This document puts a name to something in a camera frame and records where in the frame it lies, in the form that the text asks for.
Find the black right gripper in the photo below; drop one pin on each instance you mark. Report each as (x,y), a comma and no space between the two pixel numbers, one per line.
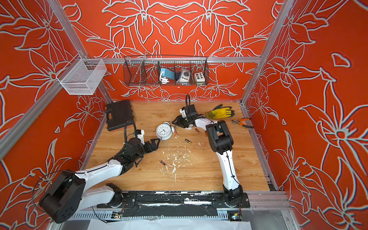
(179,121)

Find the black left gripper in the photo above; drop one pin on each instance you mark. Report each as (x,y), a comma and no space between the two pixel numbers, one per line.
(154,146)

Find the white round twin-bell alarm clock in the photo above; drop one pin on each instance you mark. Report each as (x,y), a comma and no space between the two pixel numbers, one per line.
(164,131)

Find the white square alarm clock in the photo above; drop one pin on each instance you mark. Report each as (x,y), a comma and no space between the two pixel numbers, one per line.
(189,127)

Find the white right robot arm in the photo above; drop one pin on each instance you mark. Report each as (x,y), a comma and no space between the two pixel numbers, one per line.
(221,143)

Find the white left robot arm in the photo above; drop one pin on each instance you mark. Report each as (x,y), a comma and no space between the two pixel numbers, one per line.
(75,191)

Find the yellow black work glove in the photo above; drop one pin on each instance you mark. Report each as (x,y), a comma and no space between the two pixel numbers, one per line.
(220,112)

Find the white socket adapter in basket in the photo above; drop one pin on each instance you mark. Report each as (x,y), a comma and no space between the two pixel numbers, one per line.
(184,76)

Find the black plastic tool case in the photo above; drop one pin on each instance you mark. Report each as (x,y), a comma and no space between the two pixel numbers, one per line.
(118,114)

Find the blue white item in basket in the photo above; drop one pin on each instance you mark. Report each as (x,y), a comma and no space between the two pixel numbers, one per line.
(166,75)

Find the beige button box in basket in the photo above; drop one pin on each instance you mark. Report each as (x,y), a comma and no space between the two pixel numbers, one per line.
(199,78)

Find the black wire wall basket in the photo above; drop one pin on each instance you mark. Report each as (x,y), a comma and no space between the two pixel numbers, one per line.
(144,70)

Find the orange handled pliers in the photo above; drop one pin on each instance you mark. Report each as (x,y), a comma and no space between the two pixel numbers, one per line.
(242,122)

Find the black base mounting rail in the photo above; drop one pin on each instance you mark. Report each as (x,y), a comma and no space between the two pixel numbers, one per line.
(172,204)

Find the clear plastic wall bin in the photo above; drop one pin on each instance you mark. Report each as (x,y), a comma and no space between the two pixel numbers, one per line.
(82,77)

